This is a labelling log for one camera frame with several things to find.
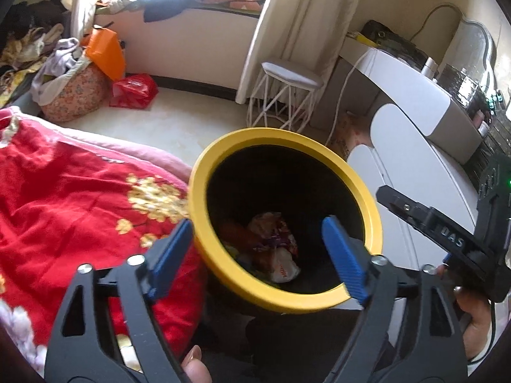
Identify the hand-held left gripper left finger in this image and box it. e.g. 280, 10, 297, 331
44, 219, 200, 383

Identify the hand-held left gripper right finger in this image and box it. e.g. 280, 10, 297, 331
321, 215, 469, 383

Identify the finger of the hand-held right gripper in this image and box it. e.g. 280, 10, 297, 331
375, 185, 442, 238

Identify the clear printed wrapper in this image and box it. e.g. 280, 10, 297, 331
248, 212, 298, 256

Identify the black bin with yellow rim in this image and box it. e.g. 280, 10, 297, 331
187, 128, 384, 314

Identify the person's right hand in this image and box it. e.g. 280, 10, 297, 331
435, 265, 496, 362

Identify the person's left hand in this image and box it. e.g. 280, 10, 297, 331
179, 345, 212, 383

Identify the dark mosaic vanity surface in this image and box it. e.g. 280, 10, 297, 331
451, 64, 511, 186

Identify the red floral blanket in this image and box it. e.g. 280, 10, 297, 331
0, 106, 208, 372

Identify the silver framed mirror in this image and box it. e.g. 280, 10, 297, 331
439, 19, 500, 104

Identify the red plastic bag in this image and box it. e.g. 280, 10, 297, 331
109, 74, 159, 109

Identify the yellow packet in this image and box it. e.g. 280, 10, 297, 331
345, 32, 378, 46

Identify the dark bag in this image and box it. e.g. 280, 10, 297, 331
359, 19, 428, 68

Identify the floral fabric basket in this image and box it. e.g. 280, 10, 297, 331
40, 64, 110, 124

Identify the cream curtain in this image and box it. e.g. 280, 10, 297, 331
235, 0, 372, 104
64, 0, 132, 46

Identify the lavender cloth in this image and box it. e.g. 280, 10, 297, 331
31, 38, 90, 102

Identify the dark jacket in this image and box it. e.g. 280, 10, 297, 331
133, 0, 208, 22

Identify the pale crumpled cloth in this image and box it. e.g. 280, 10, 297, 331
96, 0, 140, 14

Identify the pile of mixed clothes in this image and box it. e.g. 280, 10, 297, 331
0, 0, 72, 96

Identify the white cable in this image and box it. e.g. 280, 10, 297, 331
325, 54, 374, 146

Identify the white wire stool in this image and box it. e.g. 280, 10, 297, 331
248, 61, 324, 132

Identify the grey cable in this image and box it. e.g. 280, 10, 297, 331
419, 4, 461, 44

